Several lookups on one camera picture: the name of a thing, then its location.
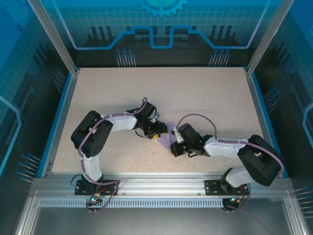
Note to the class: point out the lavender paper sheet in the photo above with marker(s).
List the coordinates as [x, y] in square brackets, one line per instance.
[166, 142]

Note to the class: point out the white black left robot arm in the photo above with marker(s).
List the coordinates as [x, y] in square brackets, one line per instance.
[93, 137]

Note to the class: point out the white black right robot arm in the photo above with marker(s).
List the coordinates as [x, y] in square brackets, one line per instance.
[256, 156]

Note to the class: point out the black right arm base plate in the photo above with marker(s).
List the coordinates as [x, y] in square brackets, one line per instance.
[212, 189]

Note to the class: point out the aluminium frame post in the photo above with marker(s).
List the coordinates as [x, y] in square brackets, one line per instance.
[262, 41]
[58, 41]

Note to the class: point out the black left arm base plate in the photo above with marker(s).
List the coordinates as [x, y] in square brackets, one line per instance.
[80, 190]

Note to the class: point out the aluminium table side rail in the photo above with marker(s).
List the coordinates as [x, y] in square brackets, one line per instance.
[261, 122]
[62, 122]

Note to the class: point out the aluminium lower frame rail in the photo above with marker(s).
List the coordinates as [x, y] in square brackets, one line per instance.
[27, 215]
[293, 215]

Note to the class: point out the aluminium rail beam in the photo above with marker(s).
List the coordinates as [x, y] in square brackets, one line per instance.
[161, 183]

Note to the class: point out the blue table edge strip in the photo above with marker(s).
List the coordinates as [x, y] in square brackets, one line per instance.
[266, 122]
[56, 122]

